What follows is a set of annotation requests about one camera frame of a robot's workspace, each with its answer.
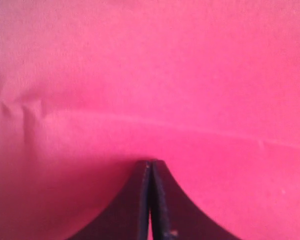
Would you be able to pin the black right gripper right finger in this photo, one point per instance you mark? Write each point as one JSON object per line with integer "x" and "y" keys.
{"x": 173, "y": 214}

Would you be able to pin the red tablecloth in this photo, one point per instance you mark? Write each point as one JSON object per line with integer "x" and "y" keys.
{"x": 87, "y": 87}

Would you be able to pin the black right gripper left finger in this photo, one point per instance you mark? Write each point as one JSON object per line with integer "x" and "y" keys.
{"x": 127, "y": 215}

